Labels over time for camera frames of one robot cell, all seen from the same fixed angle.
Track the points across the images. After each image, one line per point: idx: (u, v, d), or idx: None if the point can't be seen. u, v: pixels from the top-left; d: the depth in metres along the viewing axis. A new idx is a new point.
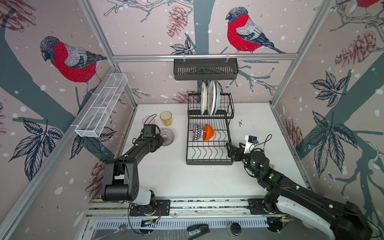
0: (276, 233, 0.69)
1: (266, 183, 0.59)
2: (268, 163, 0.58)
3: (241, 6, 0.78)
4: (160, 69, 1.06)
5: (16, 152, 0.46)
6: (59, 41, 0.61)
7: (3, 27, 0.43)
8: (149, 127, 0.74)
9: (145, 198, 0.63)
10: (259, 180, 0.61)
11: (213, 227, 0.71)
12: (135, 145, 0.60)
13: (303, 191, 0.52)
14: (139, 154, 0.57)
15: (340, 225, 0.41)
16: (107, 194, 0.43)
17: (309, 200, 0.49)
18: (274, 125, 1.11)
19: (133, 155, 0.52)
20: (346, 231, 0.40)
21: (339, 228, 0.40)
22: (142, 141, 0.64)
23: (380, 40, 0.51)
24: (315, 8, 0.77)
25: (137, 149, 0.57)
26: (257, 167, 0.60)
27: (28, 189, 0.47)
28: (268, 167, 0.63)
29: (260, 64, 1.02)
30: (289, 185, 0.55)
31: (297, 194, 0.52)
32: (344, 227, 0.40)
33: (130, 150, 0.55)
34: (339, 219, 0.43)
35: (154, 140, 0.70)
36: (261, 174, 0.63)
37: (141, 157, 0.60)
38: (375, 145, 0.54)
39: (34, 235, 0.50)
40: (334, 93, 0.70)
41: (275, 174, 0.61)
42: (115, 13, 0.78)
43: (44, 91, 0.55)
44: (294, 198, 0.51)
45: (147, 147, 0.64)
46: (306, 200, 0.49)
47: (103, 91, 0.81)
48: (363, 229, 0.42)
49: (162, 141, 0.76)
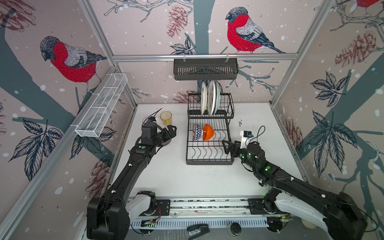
0: (276, 233, 0.69)
1: (261, 175, 0.60)
2: (263, 154, 0.59)
3: (241, 6, 0.78)
4: (160, 69, 1.06)
5: (16, 152, 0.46)
6: (59, 41, 0.61)
7: (3, 27, 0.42)
8: (148, 132, 0.60)
9: (144, 205, 0.61)
10: (254, 172, 0.63)
11: (213, 227, 0.71)
12: (129, 166, 0.50)
13: (298, 182, 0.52)
14: (130, 183, 0.48)
15: (331, 213, 0.41)
16: (94, 232, 0.39)
17: (303, 191, 0.49)
18: (274, 125, 1.11)
19: (122, 188, 0.44)
20: (337, 218, 0.40)
21: (330, 216, 0.40)
22: (137, 157, 0.54)
23: (380, 40, 0.51)
24: (315, 8, 0.77)
25: (129, 175, 0.48)
26: (253, 159, 0.61)
27: (28, 189, 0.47)
28: (265, 160, 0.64)
29: (260, 63, 1.01)
30: (284, 176, 0.56)
31: (291, 184, 0.52)
32: (336, 215, 0.40)
33: (121, 175, 0.47)
34: (331, 207, 0.43)
35: (153, 149, 0.61)
36: (256, 166, 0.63)
37: (136, 179, 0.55)
38: (375, 145, 0.54)
39: (34, 235, 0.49)
40: (334, 92, 0.70)
41: (271, 166, 0.62)
42: (115, 13, 0.78)
43: (44, 91, 0.55)
44: (287, 188, 0.52)
45: (142, 165, 0.54)
46: (298, 190, 0.50)
47: (103, 91, 0.81)
48: (357, 222, 0.41)
49: (170, 136, 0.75)
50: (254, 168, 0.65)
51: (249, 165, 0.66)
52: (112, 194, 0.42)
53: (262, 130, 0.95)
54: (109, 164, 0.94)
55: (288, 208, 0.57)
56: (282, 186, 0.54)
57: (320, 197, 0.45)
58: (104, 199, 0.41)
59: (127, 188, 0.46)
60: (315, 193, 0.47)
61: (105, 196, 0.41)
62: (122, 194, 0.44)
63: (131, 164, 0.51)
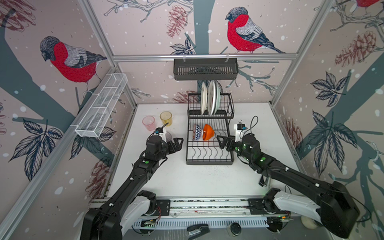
0: (276, 233, 0.69)
1: (257, 166, 0.60)
2: (258, 145, 0.60)
3: (241, 6, 0.78)
4: (160, 69, 1.06)
5: (16, 152, 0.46)
6: (59, 41, 0.61)
7: (3, 27, 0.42)
8: (153, 148, 0.61)
9: (142, 209, 0.60)
10: (249, 162, 0.63)
11: (213, 227, 0.71)
12: (129, 180, 0.51)
13: (292, 172, 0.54)
14: (128, 198, 0.48)
15: (324, 201, 0.41)
16: None
17: (298, 181, 0.48)
18: (274, 125, 1.11)
19: (120, 203, 0.44)
20: (330, 207, 0.40)
21: (323, 204, 0.40)
22: (139, 172, 0.55)
23: (380, 40, 0.51)
24: (315, 8, 0.77)
25: (129, 189, 0.49)
26: (248, 150, 0.62)
27: (28, 189, 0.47)
28: (260, 151, 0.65)
29: (260, 64, 1.02)
30: (279, 167, 0.56)
31: (286, 174, 0.52)
32: (329, 204, 0.40)
33: (122, 188, 0.49)
34: (324, 196, 0.43)
35: (156, 165, 0.62)
36: (251, 157, 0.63)
37: (135, 193, 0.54)
38: (375, 145, 0.54)
39: (34, 235, 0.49)
40: (334, 92, 0.70)
41: (266, 157, 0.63)
42: (115, 13, 0.78)
43: (44, 91, 0.55)
44: (283, 178, 0.52)
45: (143, 180, 0.55)
46: (293, 180, 0.50)
47: (103, 92, 0.81)
48: (350, 211, 0.41)
49: (175, 150, 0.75)
50: (249, 159, 0.65)
51: (244, 156, 0.66)
52: (110, 207, 0.43)
53: (256, 120, 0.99)
54: (109, 164, 0.94)
55: (286, 205, 0.57)
56: (277, 176, 0.53)
57: (314, 186, 0.45)
58: (101, 211, 0.42)
59: (125, 203, 0.47)
60: (309, 182, 0.47)
61: (103, 208, 0.42)
62: (119, 209, 0.44)
63: (133, 178, 0.52)
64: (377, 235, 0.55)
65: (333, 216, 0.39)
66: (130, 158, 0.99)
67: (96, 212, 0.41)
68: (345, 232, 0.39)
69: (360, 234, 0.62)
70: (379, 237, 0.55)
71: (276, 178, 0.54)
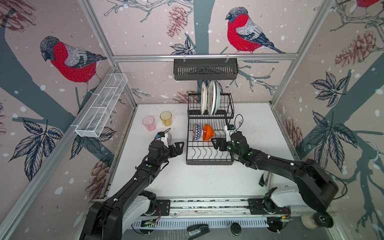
0: (275, 233, 0.69)
1: (245, 160, 0.65)
2: (244, 140, 0.66)
3: (241, 6, 0.78)
4: (160, 69, 1.06)
5: (16, 152, 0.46)
6: (59, 41, 0.61)
7: (3, 27, 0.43)
8: (155, 152, 0.63)
9: (142, 208, 0.61)
10: (238, 156, 0.71)
11: (213, 227, 0.71)
12: (133, 180, 0.54)
13: (273, 158, 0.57)
14: (132, 197, 0.50)
15: (297, 176, 0.44)
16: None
17: (277, 164, 0.53)
18: (274, 125, 1.11)
19: (124, 198, 0.46)
20: (302, 180, 0.44)
21: (297, 179, 0.44)
22: (143, 173, 0.58)
23: (380, 40, 0.51)
24: (315, 8, 0.77)
25: (132, 188, 0.51)
26: (236, 146, 0.68)
27: (28, 189, 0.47)
28: (248, 146, 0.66)
29: (260, 64, 1.02)
30: (262, 155, 0.62)
31: (267, 160, 0.57)
32: (302, 177, 0.44)
33: (125, 187, 0.50)
34: (298, 172, 0.47)
35: (158, 169, 0.65)
36: (239, 152, 0.67)
37: (138, 194, 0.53)
38: (375, 145, 0.54)
39: (34, 235, 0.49)
40: (334, 93, 0.70)
41: (253, 150, 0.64)
42: (115, 13, 0.78)
43: (45, 91, 0.55)
44: (264, 164, 0.57)
45: (146, 182, 0.57)
46: (272, 163, 0.55)
47: (103, 91, 0.81)
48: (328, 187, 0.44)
49: (176, 154, 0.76)
50: (239, 154, 0.70)
51: (234, 151, 0.72)
52: (114, 202, 0.44)
53: (239, 118, 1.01)
54: (109, 164, 0.94)
55: (280, 200, 0.59)
56: (260, 164, 0.59)
57: (289, 166, 0.50)
58: (105, 205, 0.43)
59: (129, 199, 0.49)
60: (286, 164, 0.51)
61: (108, 202, 0.44)
62: (123, 204, 0.46)
63: (136, 178, 0.55)
64: (377, 235, 0.55)
65: (307, 190, 0.43)
66: (130, 158, 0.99)
67: (99, 206, 0.43)
68: (324, 206, 0.42)
69: (360, 234, 0.62)
70: (379, 237, 0.55)
71: (261, 167, 0.59)
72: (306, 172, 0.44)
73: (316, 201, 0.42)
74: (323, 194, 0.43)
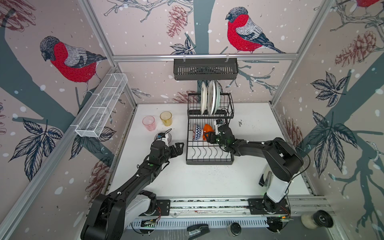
0: (276, 233, 0.69)
1: (230, 149, 0.73)
2: (229, 131, 0.74)
3: (241, 6, 0.78)
4: (160, 69, 1.06)
5: (16, 152, 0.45)
6: (59, 41, 0.61)
7: (3, 27, 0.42)
8: (156, 152, 0.64)
9: (142, 207, 0.61)
10: (224, 146, 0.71)
11: (213, 227, 0.71)
12: (136, 176, 0.55)
13: (251, 142, 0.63)
14: (134, 191, 0.51)
15: (265, 150, 0.52)
16: (88, 232, 0.40)
17: (251, 144, 0.63)
18: (274, 125, 1.11)
19: (127, 192, 0.48)
20: (268, 154, 0.51)
21: (266, 154, 0.51)
22: (145, 171, 0.60)
23: (380, 40, 0.52)
24: (315, 8, 0.77)
25: (134, 184, 0.52)
26: (222, 137, 0.77)
27: (28, 189, 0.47)
28: (233, 136, 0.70)
29: (260, 63, 1.01)
30: (242, 142, 0.71)
31: (246, 143, 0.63)
32: (268, 151, 0.51)
33: (128, 182, 0.52)
34: (265, 147, 0.55)
35: (159, 168, 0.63)
36: (225, 142, 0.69)
37: (138, 193, 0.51)
38: (375, 145, 0.54)
39: (34, 235, 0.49)
40: (334, 93, 0.70)
41: (238, 140, 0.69)
42: (115, 13, 0.78)
43: (44, 91, 0.55)
44: (242, 150, 0.66)
45: (148, 180, 0.58)
46: (247, 144, 0.65)
47: (103, 91, 0.81)
48: (292, 163, 0.50)
49: (176, 154, 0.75)
50: (224, 144, 0.79)
51: (221, 143, 0.81)
52: (118, 194, 0.46)
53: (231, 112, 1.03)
54: (109, 164, 0.94)
55: (275, 194, 0.60)
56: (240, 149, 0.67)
57: (260, 144, 0.58)
58: (109, 198, 0.44)
59: (132, 193, 0.50)
60: (258, 143, 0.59)
61: (111, 195, 0.45)
62: (126, 197, 0.47)
63: (139, 174, 0.57)
64: (377, 235, 0.55)
65: (274, 162, 0.50)
66: (130, 158, 0.96)
67: (103, 198, 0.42)
68: (287, 174, 0.48)
69: (360, 234, 0.62)
70: (379, 237, 0.55)
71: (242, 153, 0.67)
72: (273, 148, 0.56)
73: (281, 171, 0.48)
74: (287, 166, 0.49)
